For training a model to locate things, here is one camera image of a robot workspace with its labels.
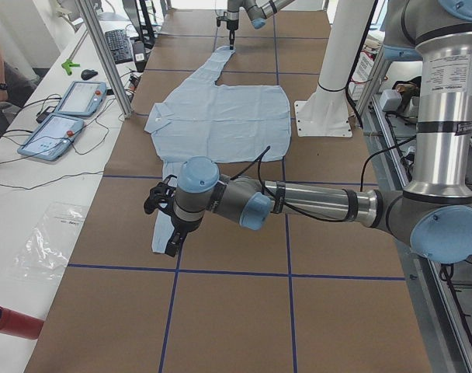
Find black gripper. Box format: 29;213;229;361
165;221;189;256
225;10;239;50

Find light blue button-up shirt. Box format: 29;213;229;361
144;45;292;256

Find black computer keyboard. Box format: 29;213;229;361
104;29;133;64

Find clear plastic bag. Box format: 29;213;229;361
8;202;89;284

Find black computer mouse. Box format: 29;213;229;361
81;69;98;81

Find near blue teach pendant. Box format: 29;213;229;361
17;113;85;162

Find blue teach pendant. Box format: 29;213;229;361
17;113;85;162
54;81;107;118

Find far blue teach pendant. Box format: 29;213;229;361
54;81;107;118

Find green plastic tool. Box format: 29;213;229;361
61;59;80;75

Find white power adapter box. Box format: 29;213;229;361
379;89;402;113

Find red cylinder tube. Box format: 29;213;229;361
0;306;44;340

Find wrist black camera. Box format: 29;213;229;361
216;12;227;27
144;178;176;216

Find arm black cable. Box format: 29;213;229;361
220;145;418;223

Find black pendant cable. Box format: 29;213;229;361
0;170;105;191

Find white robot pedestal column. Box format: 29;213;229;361
317;0;377;92

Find aluminium frame post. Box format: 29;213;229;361
76;0;133;119

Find aluminium side frame rail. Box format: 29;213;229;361
370;38;472;373

